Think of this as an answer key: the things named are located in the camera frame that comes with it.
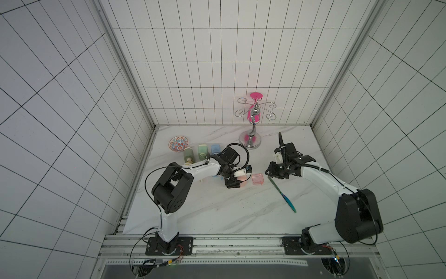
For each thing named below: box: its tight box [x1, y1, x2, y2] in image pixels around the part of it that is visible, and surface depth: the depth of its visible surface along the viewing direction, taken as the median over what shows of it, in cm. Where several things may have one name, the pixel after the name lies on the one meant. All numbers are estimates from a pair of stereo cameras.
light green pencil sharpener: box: [198, 144, 208, 162], surface depth 101 cm
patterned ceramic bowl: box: [168, 136, 189, 153], surface depth 109 cm
